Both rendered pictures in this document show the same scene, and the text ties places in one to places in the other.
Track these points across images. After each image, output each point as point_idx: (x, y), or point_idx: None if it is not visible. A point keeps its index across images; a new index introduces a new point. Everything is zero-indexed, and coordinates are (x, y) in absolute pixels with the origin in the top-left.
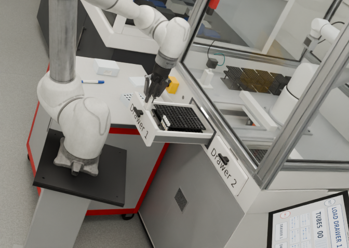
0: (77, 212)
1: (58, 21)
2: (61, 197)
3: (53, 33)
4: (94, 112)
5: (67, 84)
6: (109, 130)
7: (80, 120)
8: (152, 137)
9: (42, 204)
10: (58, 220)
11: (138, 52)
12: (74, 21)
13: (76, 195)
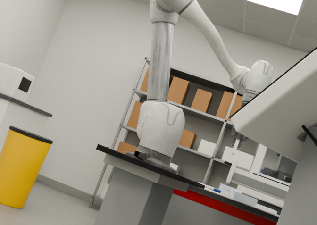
0: (133, 213)
1: (155, 40)
2: (122, 192)
3: (151, 53)
4: (166, 104)
5: (156, 102)
6: (204, 200)
7: (153, 110)
8: (232, 170)
9: (105, 201)
10: (115, 224)
11: (276, 207)
12: (167, 43)
13: (128, 161)
